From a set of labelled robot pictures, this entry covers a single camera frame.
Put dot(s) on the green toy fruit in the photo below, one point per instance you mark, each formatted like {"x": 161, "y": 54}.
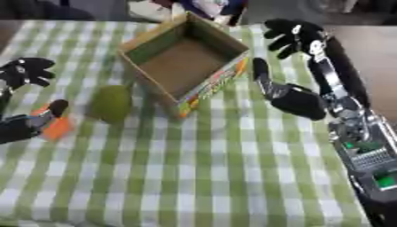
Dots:
{"x": 111, "y": 103}

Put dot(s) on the open tan cardboard box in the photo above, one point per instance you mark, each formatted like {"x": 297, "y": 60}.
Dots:
{"x": 183, "y": 66}

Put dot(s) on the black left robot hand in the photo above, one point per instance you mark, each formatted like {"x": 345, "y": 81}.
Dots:
{"x": 18, "y": 128}

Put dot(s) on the person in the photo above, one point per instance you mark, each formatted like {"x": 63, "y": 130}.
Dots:
{"x": 199, "y": 9}

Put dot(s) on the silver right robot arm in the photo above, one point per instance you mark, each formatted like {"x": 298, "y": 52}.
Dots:
{"x": 367, "y": 153}

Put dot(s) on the orange block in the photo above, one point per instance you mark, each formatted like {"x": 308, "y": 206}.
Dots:
{"x": 58, "y": 128}

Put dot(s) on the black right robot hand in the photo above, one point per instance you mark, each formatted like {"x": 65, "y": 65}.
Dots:
{"x": 297, "y": 102}

